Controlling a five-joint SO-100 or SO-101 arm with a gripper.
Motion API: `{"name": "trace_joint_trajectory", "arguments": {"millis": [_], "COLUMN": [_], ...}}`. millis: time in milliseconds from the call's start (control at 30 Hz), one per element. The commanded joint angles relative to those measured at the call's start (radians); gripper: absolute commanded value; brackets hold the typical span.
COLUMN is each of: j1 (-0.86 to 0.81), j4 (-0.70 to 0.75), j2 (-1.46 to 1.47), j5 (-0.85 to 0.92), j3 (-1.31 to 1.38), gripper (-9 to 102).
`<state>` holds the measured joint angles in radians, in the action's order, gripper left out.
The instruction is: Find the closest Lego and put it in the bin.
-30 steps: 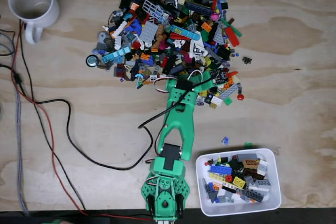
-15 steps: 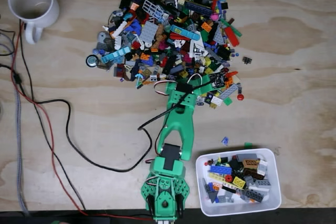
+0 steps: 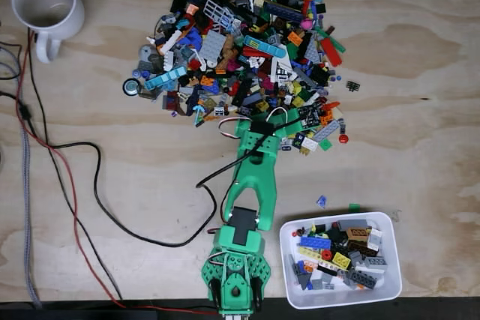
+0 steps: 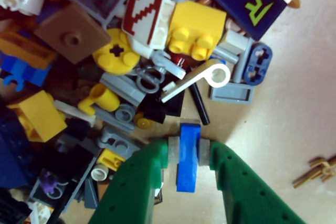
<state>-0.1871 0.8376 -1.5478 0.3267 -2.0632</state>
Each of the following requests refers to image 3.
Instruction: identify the grey long Lego plate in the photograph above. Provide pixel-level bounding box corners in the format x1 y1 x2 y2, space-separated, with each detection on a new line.
313 119 341 143

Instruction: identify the white printed Lego tile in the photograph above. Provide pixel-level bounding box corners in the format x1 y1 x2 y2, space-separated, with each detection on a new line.
270 56 297 83

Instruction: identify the grey Lego wedge plate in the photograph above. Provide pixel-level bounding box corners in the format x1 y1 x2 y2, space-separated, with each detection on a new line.
304 39 322 64

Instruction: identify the red long Lego plate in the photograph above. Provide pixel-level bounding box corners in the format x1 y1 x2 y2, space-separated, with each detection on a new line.
319 37 344 68

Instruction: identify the cyan long Lego piece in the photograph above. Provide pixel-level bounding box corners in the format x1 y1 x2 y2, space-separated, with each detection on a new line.
242 34 288 59

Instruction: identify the green long Lego bar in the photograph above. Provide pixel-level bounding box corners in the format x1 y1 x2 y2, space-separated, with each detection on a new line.
313 26 347 54

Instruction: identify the dark blue long Lego brick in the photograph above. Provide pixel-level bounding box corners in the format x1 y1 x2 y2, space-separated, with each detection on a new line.
263 0 304 23

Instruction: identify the grey square Lego plate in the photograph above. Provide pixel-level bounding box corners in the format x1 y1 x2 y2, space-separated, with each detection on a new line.
197 30 228 64

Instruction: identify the white Lego lattice piece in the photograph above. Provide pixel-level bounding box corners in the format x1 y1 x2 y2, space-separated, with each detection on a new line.
203 0 230 23

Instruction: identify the tan Lego brick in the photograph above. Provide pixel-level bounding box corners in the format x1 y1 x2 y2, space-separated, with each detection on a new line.
345 226 372 241

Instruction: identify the light blue long Lego plate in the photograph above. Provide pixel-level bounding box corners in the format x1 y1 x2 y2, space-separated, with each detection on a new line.
144 66 188 91

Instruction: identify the dark brown Lego brick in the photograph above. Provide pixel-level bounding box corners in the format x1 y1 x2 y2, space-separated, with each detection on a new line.
346 240 378 257

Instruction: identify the light grey Lego brick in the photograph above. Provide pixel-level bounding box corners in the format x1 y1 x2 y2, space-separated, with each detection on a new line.
366 228 383 252

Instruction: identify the yellow Lego brick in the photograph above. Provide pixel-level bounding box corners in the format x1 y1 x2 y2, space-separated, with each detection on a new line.
331 251 353 271

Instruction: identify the grey round Lego disc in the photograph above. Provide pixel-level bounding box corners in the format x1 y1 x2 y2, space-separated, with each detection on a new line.
137 44 157 62

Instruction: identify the silver and black Lego wheel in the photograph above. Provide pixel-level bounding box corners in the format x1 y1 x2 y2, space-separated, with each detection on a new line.
123 78 142 97

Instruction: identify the dark grey Lego wedge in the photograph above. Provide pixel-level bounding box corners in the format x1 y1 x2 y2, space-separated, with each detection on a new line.
295 273 313 291

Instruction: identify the dark grey long Lego brick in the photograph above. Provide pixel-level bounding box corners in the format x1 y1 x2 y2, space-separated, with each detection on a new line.
348 270 380 290

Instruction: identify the white plastic bin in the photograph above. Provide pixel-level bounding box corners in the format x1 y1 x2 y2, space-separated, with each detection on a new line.
279 211 404 310

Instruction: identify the white ceramic mug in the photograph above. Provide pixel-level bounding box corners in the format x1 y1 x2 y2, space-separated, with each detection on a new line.
10 0 86 64

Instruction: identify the bare camera circuit board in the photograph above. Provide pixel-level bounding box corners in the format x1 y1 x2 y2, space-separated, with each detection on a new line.
298 104 324 129

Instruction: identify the white red black servo cable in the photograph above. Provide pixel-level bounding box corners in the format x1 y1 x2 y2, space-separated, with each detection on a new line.
217 106 289 139

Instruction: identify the white Lego bracket piece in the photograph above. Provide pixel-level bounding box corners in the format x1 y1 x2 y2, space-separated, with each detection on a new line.
157 29 183 55

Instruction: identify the thick black cable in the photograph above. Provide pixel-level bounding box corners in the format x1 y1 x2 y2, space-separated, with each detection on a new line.
48 119 301 248

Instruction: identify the thin black cable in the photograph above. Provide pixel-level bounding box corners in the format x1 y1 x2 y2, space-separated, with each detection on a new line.
27 27 125 301

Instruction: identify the black cable with inline connector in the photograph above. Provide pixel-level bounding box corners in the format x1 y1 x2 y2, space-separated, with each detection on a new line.
0 89 50 148

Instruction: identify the grey braided cable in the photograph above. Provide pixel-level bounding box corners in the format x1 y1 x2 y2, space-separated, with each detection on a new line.
0 44 42 310

